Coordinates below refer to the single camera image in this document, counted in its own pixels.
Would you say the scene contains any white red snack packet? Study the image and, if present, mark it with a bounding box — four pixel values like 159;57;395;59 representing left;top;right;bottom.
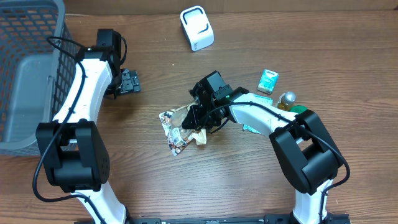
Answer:
159;111;193;156

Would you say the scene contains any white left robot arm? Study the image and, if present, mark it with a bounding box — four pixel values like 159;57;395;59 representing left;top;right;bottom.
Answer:
32;29;130;223

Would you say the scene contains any white barcode scanner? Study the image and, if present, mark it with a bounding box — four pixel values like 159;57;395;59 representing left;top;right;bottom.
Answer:
180;6;215;52

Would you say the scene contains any yellow oil bottle silver cap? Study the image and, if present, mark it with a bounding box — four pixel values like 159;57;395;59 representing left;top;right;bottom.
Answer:
276;91;296;111

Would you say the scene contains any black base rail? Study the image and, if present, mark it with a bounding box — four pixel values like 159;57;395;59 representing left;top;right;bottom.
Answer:
74;213;351;224

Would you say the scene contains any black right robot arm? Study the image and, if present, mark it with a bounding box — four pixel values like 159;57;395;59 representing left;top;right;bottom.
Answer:
182;71;350;223

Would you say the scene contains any teal large tissue pack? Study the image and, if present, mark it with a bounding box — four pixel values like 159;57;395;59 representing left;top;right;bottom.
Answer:
243;94;274;134

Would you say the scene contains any green lid white jar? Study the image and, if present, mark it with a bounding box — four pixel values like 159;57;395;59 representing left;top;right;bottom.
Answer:
290;105;307;114

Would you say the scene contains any clear brown snack bag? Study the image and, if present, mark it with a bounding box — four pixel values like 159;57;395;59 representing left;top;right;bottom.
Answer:
170;102;207;147

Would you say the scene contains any small Kleenex tissue pack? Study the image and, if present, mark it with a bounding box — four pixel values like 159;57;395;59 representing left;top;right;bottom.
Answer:
257;69;279;95

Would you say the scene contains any grey plastic mesh basket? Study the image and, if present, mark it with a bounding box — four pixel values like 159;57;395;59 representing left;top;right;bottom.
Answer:
1;0;78;156

